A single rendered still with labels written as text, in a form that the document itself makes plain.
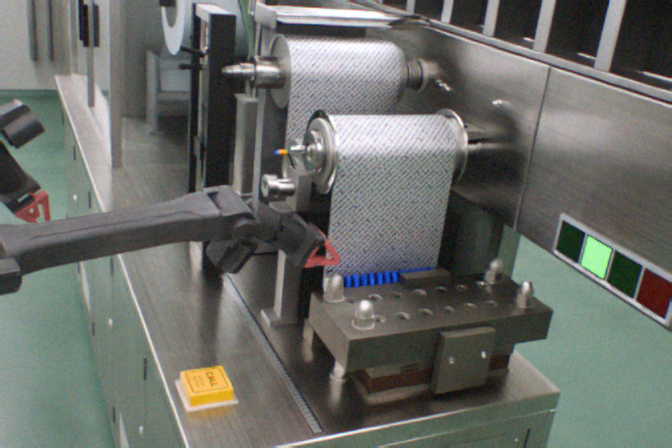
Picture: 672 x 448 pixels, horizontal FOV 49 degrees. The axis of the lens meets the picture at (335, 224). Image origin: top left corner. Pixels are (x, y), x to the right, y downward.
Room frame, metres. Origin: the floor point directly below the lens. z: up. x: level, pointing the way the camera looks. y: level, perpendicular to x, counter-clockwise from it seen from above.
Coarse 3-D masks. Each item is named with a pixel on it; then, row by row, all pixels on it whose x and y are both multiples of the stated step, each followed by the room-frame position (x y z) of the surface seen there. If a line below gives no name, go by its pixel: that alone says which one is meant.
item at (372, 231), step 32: (352, 192) 1.19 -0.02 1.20; (384, 192) 1.21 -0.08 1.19; (416, 192) 1.24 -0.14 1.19; (448, 192) 1.27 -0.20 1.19; (352, 224) 1.19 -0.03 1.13; (384, 224) 1.22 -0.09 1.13; (416, 224) 1.25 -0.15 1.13; (352, 256) 1.19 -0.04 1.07; (384, 256) 1.22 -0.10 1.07; (416, 256) 1.25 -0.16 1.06
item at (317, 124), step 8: (320, 120) 1.22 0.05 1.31; (448, 120) 1.33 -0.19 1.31; (312, 128) 1.25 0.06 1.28; (320, 128) 1.22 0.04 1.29; (328, 136) 1.19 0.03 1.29; (456, 136) 1.29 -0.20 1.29; (328, 144) 1.18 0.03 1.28; (456, 144) 1.29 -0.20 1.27; (328, 152) 1.18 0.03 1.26; (456, 152) 1.28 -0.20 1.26; (328, 160) 1.18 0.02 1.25; (456, 160) 1.28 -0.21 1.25; (328, 168) 1.17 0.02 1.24; (312, 176) 1.23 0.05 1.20; (320, 176) 1.20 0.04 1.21; (328, 176) 1.18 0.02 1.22; (320, 184) 1.20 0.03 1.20
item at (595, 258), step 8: (592, 240) 1.06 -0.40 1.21; (592, 248) 1.05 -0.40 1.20; (600, 248) 1.04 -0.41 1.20; (608, 248) 1.03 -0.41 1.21; (584, 256) 1.06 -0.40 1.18; (592, 256) 1.05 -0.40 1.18; (600, 256) 1.04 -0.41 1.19; (608, 256) 1.02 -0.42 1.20; (584, 264) 1.06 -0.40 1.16; (592, 264) 1.05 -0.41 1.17; (600, 264) 1.03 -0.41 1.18; (600, 272) 1.03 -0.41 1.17
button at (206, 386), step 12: (192, 372) 1.00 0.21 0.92; (204, 372) 1.00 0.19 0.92; (216, 372) 1.00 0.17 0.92; (192, 384) 0.96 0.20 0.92; (204, 384) 0.97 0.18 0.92; (216, 384) 0.97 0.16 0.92; (228, 384) 0.97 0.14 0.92; (192, 396) 0.94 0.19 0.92; (204, 396) 0.94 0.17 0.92; (216, 396) 0.95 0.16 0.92; (228, 396) 0.96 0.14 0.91
